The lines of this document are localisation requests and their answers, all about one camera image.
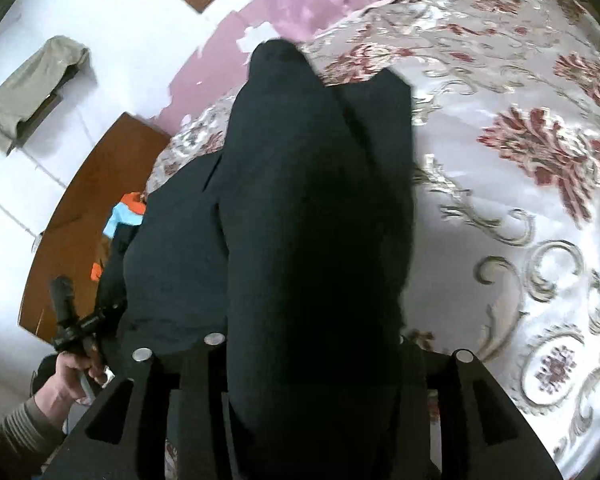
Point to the black jacket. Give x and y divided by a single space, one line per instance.
293 242

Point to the striped sleeve forearm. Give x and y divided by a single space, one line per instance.
27 440

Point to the brown wooden headboard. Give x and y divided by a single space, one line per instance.
121 162

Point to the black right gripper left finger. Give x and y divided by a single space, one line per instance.
123 433

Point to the left hand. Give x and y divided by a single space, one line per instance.
64 388

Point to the blue orange folded clothes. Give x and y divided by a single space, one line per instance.
130 212

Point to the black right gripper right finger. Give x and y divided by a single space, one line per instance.
457 422

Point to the floral bedspread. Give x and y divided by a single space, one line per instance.
505 251

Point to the covered air conditioner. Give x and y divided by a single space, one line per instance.
30 92

